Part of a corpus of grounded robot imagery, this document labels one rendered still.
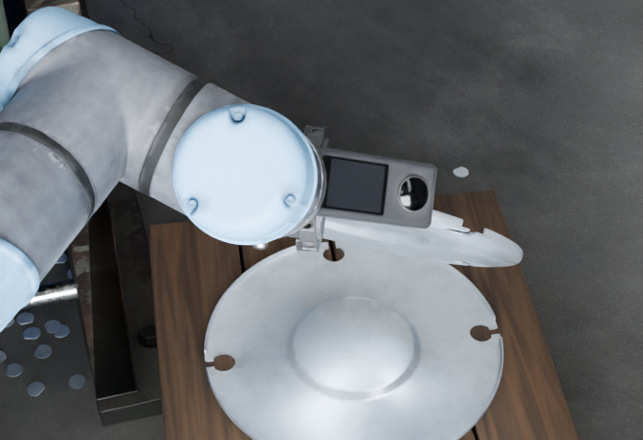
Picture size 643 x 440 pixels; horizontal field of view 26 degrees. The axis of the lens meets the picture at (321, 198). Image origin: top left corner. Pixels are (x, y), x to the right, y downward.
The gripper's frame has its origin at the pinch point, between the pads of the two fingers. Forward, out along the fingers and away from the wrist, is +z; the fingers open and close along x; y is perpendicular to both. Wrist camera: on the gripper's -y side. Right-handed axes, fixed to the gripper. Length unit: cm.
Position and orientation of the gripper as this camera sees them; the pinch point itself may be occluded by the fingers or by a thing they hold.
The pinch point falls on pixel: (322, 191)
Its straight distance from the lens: 110.2
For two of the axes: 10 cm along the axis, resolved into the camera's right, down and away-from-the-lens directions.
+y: -9.9, -0.7, 0.7
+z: 0.7, 0.2, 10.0
